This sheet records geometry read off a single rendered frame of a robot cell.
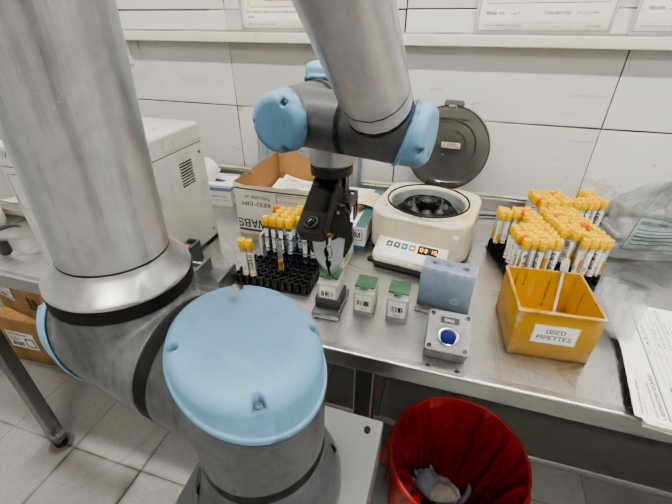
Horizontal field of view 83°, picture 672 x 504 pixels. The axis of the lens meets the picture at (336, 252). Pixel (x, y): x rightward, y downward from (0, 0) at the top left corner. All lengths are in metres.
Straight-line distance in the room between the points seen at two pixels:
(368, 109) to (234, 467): 0.32
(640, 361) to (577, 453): 0.69
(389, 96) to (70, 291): 0.31
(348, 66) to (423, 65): 0.81
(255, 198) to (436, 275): 0.50
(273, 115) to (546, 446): 1.25
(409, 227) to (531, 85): 0.50
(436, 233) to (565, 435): 0.86
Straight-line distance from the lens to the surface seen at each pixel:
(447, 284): 0.75
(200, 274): 0.83
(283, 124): 0.48
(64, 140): 0.29
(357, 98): 0.37
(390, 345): 0.71
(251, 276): 0.84
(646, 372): 0.82
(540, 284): 0.83
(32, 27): 0.28
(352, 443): 0.50
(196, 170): 0.98
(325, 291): 0.74
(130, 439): 1.80
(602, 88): 1.20
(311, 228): 0.58
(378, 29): 0.33
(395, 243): 0.90
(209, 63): 1.37
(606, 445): 1.54
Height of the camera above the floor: 1.38
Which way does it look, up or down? 32 degrees down
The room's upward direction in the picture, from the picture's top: straight up
